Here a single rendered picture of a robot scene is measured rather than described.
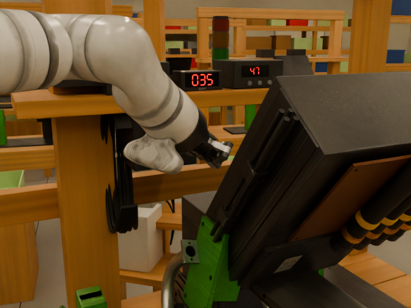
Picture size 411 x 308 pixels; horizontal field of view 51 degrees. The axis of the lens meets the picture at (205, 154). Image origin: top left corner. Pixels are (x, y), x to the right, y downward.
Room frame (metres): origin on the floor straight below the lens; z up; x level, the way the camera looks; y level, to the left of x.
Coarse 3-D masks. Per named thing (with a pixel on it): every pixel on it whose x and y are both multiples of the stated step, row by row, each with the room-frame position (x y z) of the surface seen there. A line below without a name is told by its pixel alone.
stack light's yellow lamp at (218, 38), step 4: (216, 32) 1.28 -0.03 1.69; (220, 32) 1.27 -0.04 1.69; (224, 32) 1.28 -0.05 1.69; (228, 32) 1.29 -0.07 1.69; (212, 36) 1.29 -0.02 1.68; (216, 36) 1.28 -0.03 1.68; (220, 36) 1.27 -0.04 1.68; (224, 36) 1.27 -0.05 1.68; (228, 36) 1.29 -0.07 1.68; (212, 40) 1.29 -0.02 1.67; (216, 40) 1.28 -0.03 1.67; (220, 40) 1.27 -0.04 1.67; (224, 40) 1.27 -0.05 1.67; (228, 40) 1.29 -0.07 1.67; (212, 44) 1.29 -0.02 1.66; (216, 44) 1.28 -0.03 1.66; (220, 44) 1.27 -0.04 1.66; (224, 44) 1.27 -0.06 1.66; (228, 44) 1.29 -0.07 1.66; (212, 48) 1.29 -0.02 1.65; (216, 48) 1.28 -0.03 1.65; (220, 48) 1.27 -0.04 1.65; (224, 48) 1.28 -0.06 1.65; (228, 48) 1.29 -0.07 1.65
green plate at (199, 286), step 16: (208, 224) 0.90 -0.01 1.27; (208, 240) 0.88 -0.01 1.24; (224, 240) 0.83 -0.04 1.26; (208, 256) 0.86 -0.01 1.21; (224, 256) 0.84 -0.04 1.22; (192, 272) 0.90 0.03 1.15; (208, 272) 0.84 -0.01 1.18; (224, 272) 0.84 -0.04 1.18; (192, 288) 0.88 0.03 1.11; (208, 288) 0.83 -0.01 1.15; (224, 288) 0.84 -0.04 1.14; (192, 304) 0.86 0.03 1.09; (208, 304) 0.81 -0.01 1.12
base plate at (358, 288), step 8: (328, 272) 1.34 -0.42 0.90; (336, 272) 1.34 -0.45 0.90; (344, 272) 1.34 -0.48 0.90; (328, 280) 1.28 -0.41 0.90; (336, 280) 1.28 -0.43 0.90; (344, 280) 1.28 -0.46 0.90; (352, 280) 1.28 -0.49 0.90; (360, 280) 1.28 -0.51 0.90; (344, 288) 1.23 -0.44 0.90; (352, 288) 1.23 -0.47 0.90; (360, 288) 1.23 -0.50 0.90; (368, 288) 1.23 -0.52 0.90; (376, 288) 1.23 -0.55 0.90; (352, 296) 1.19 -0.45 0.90; (360, 296) 1.19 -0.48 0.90; (368, 296) 1.19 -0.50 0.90; (376, 296) 1.19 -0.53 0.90; (384, 296) 1.19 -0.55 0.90; (368, 304) 1.15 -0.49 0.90; (376, 304) 1.15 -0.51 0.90; (384, 304) 1.15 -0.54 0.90; (392, 304) 1.15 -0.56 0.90; (400, 304) 1.15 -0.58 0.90
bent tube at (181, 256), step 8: (184, 240) 0.91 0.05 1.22; (192, 240) 0.92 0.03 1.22; (184, 248) 0.89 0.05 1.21; (192, 248) 0.91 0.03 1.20; (176, 256) 0.92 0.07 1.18; (184, 256) 0.88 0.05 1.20; (192, 256) 0.91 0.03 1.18; (168, 264) 0.94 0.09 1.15; (176, 264) 0.91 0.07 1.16; (184, 264) 0.91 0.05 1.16; (168, 272) 0.93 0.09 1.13; (176, 272) 0.93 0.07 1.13; (168, 280) 0.93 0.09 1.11; (168, 288) 0.93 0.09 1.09; (168, 296) 0.92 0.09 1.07; (168, 304) 0.91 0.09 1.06
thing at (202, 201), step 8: (208, 192) 1.19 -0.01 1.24; (184, 200) 1.14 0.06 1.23; (192, 200) 1.12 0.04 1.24; (200, 200) 1.12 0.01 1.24; (208, 200) 1.12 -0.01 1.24; (184, 208) 1.14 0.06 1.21; (192, 208) 1.09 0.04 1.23; (200, 208) 1.06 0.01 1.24; (184, 216) 1.14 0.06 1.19; (192, 216) 1.09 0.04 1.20; (200, 216) 1.05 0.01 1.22; (184, 224) 1.14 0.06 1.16; (192, 224) 1.09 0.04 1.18; (184, 232) 1.14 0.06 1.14; (192, 232) 1.09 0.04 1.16; (184, 272) 1.14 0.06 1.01; (240, 296) 1.04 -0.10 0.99; (248, 296) 1.05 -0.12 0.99; (256, 296) 1.06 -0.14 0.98; (216, 304) 1.01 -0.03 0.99; (224, 304) 1.02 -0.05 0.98; (232, 304) 1.03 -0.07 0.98; (240, 304) 1.04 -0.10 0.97; (248, 304) 1.05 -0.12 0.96; (256, 304) 1.06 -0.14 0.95
